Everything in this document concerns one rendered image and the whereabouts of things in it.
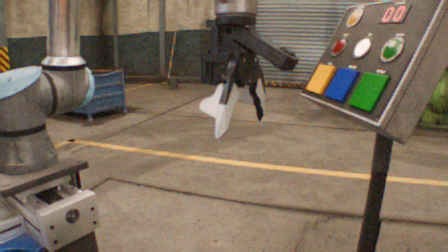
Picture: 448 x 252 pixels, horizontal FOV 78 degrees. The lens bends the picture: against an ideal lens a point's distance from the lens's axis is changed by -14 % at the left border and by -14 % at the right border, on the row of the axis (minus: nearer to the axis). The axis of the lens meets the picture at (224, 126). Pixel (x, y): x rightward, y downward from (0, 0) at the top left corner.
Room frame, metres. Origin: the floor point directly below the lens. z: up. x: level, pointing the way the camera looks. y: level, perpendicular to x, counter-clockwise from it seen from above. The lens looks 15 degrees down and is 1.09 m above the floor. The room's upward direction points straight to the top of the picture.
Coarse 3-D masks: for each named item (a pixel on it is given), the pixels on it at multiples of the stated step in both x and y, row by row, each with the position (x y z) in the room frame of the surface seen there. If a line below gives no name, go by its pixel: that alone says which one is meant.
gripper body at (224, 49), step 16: (224, 16) 0.54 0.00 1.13; (240, 16) 0.53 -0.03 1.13; (224, 32) 0.56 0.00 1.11; (224, 48) 0.56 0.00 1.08; (240, 48) 0.54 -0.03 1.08; (208, 64) 0.57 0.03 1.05; (224, 64) 0.54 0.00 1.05; (240, 64) 0.52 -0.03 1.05; (256, 64) 0.57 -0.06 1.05; (208, 80) 0.56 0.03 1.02; (240, 80) 0.52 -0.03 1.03; (256, 80) 0.57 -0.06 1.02
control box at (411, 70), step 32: (416, 0) 0.59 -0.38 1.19; (352, 32) 0.75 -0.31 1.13; (384, 32) 0.63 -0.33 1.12; (416, 32) 0.53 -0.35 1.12; (320, 64) 0.81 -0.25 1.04; (352, 64) 0.67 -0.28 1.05; (384, 64) 0.57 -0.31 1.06; (416, 64) 0.50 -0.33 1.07; (320, 96) 0.72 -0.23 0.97; (384, 96) 0.52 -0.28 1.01; (416, 96) 0.50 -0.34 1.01; (384, 128) 0.49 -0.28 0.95
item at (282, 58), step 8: (240, 32) 0.54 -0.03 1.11; (248, 32) 0.53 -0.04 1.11; (256, 32) 0.56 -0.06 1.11; (240, 40) 0.54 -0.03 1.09; (248, 40) 0.53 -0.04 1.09; (256, 40) 0.52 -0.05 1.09; (264, 40) 0.52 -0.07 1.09; (256, 48) 0.52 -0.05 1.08; (264, 48) 0.51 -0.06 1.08; (272, 48) 0.51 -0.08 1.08; (280, 48) 0.51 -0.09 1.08; (264, 56) 0.51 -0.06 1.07; (272, 56) 0.51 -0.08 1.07; (280, 56) 0.50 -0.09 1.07; (288, 56) 0.49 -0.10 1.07; (296, 56) 0.52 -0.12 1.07; (272, 64) 0.52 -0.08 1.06; (280, 64) 0.50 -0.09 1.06; (288, 64) 0.50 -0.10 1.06; (296, 64) 0.52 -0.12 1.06
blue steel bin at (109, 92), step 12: (96, 72) 5.39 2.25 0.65; (108, 72) 5.23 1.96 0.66; (120, 72) 5.01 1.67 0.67; (96, 84) 4.60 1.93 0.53; (108, 84) 4.79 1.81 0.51; (120, 84) 5.01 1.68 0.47; (96, 96) 4.58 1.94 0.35; (108, 96) 4.77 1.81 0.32; (120, 96) 5.00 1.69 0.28; (84, 108) 4.51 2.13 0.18; (96, 108) 4.57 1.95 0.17; (108, 108) 4.75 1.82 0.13
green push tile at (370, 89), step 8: (368, 80) 0.57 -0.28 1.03; (376, 80) 0.55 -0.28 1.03; (384, 80) 0.53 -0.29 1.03; (360, 88) 0.58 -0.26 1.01; (368, 88) 0.56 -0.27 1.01; (376, 88) 0.54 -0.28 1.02; (384, 88) 0.53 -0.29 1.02; (352, 96) 0.59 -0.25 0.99; (360, 96) 0.57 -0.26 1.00; (368, 96) 0.55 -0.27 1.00; (376, 96) 0.53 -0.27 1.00; (352, 104) 0.58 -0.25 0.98; (360, 104) 0.56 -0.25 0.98; (368, 104) 0.53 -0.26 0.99; (376, 104) 0.52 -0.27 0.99; (368, 112) 0.53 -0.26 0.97
